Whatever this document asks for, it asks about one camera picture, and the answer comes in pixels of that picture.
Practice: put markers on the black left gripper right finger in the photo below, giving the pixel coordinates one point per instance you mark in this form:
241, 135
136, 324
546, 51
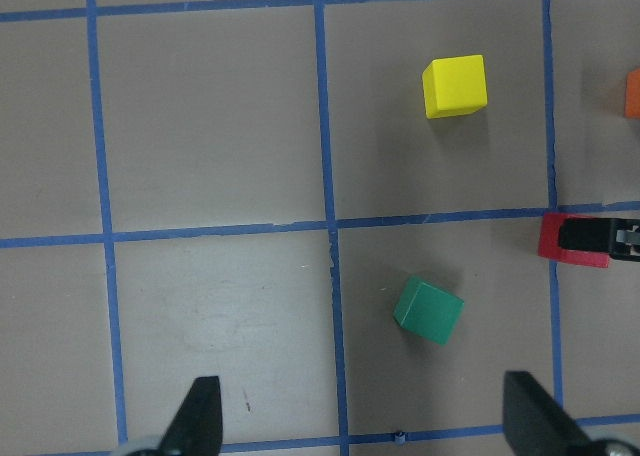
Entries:
534, 423

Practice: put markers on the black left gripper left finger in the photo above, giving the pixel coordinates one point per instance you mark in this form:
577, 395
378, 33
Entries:
197, 427

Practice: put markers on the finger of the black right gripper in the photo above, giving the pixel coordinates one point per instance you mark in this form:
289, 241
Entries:
616, 237

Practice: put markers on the red wooden block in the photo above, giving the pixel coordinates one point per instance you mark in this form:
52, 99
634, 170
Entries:
548, 245

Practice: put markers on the orange wooden block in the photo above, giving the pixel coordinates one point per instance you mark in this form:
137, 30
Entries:
632, 95

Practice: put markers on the green wooden block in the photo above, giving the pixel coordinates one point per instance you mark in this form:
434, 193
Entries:
427, 311

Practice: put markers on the yellow wooden block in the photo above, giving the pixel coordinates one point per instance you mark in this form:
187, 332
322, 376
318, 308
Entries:
454, 86

